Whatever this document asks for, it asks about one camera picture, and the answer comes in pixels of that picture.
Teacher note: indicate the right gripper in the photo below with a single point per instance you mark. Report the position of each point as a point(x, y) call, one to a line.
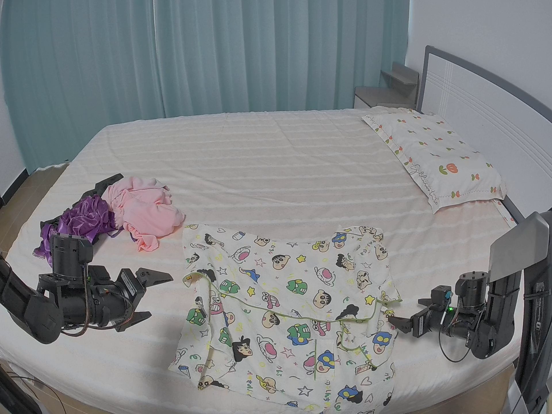
point(440, 326)

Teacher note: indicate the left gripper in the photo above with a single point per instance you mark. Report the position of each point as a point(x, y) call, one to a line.
point(103, 304)

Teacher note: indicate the white printed pyjama top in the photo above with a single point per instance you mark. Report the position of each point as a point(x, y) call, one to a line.
point(284, 317)

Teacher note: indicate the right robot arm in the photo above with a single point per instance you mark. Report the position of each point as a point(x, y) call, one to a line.
point(496, 317)

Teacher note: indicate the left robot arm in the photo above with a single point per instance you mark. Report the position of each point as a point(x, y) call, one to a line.
point(41, 317)

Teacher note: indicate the pink garment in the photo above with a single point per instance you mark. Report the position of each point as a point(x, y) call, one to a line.
point(146, 214)

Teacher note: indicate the purple garment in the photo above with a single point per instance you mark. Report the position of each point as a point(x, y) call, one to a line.
point(82, 222)

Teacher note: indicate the black garment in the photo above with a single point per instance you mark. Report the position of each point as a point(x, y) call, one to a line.
point(105, 183)

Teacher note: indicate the white printed pillow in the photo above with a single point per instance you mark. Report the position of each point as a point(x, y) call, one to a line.
point(435, 158)

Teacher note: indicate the bed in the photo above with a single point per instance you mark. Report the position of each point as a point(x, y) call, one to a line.
point(280, 166)

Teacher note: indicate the grey bedside table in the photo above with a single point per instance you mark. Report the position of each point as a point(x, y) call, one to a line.
point(388, 91)

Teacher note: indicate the blue-green curtain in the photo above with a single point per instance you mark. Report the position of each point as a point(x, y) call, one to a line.
point(280, 37)
point(86, 58)

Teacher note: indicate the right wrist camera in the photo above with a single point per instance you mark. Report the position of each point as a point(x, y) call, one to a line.
point(442, 296)

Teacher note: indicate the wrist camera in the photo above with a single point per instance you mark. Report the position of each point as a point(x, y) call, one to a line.
point(100, 274)
point(442, 296)

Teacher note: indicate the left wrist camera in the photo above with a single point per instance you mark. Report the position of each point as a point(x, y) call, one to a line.
point(100, 274)

